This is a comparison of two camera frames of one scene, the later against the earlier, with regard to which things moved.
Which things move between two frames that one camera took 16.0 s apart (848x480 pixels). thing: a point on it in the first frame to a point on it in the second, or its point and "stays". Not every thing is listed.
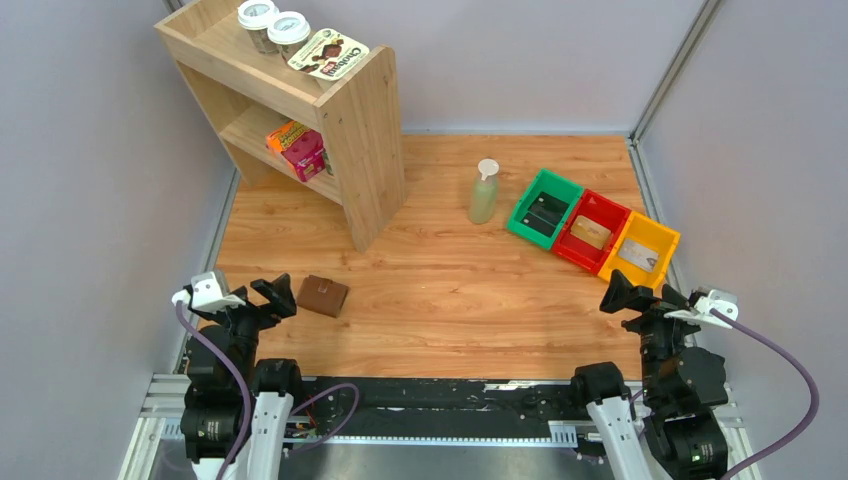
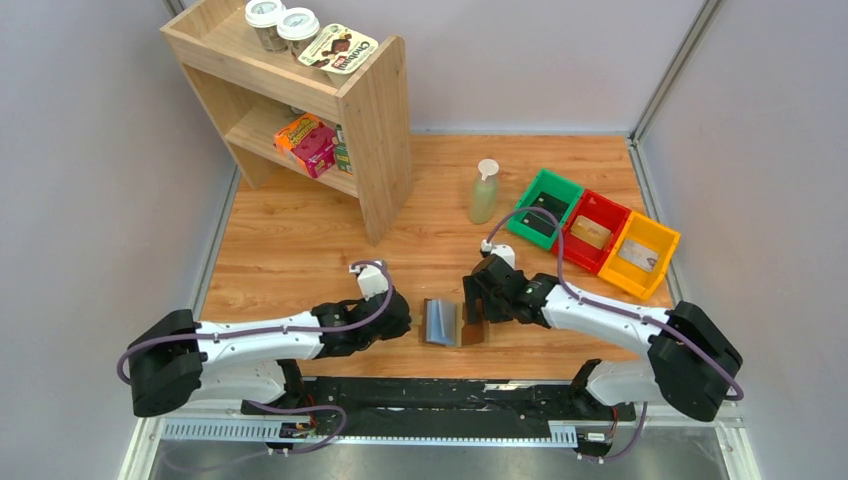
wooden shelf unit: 340,136 stays
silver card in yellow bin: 639,254 stays
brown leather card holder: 322,295 to 443,324
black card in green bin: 545,214 stays
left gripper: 255,305 to 399,316
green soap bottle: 483,198 stays
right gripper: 648,307 to 478,291
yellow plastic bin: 649,233 stays
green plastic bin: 544,208 stays
